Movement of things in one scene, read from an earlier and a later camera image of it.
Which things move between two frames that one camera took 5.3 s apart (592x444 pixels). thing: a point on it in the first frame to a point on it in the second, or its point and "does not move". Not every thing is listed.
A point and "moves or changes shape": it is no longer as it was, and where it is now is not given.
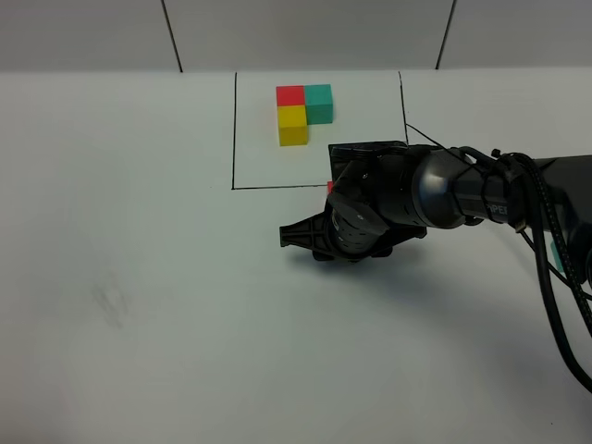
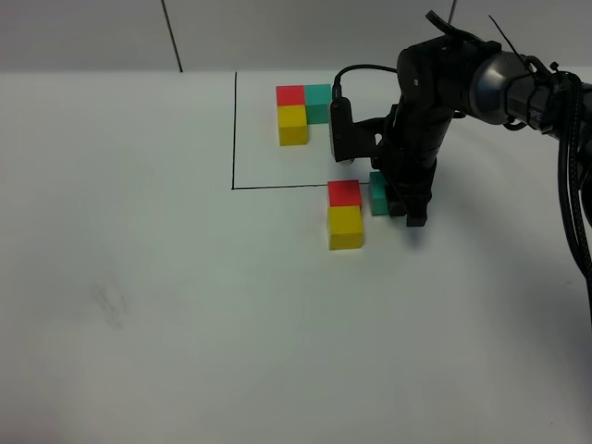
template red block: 290,95 does not move
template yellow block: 292,122 does not move
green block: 557,255 moves or changes shape
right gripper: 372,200 to 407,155
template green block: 319,104 does not move
